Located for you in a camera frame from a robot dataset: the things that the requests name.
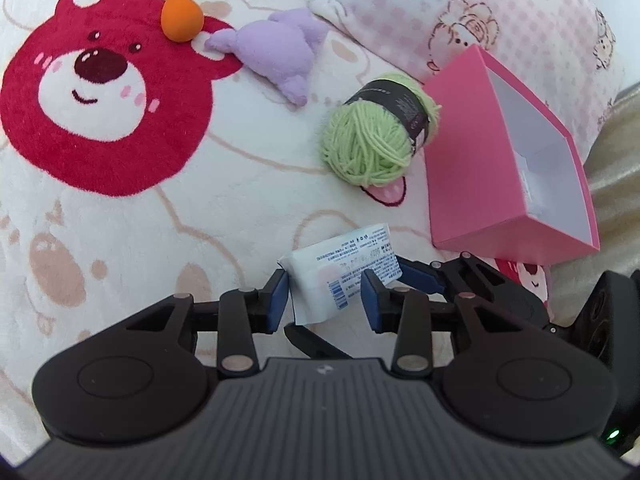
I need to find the pink checked pillow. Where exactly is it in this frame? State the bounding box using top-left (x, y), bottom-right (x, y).
top-left (307, 0), bottom-right (628, 102)

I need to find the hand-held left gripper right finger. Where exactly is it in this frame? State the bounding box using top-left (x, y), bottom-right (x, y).
top-left (360, 269), bottom-right (533, 378)

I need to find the bear printed blanket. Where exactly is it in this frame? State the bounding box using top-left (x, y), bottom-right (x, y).
top-left (0, 0), bottom-right (556, 466)

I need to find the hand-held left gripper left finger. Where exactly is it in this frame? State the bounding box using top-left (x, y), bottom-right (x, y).
top-left (125, 269), bottom-right (292, 378)

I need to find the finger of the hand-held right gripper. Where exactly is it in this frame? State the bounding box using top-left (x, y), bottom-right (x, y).
top-left (284, 324), bottom-right (352, 361)
top-left (396, 251), bottom-right (552, 332)

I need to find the white tissue packet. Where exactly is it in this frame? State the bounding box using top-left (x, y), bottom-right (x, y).
top-left (277, 223), bottom-right (405, 326)

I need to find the pink cardboard box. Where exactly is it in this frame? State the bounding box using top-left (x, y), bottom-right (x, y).
top-left (422, 44), bottom-right (601, 266)

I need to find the purple plush toy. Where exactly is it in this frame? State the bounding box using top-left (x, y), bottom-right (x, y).
top-left (204, 8), bottom-right (331, 107)

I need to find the green yarn ball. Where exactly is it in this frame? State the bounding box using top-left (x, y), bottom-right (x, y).
top-left (319, 72), bottom-right (443, 187)

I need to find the orange makeup sponge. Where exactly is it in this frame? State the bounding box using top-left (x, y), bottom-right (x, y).
top-left (161, 0), bottom-right (205, 43)

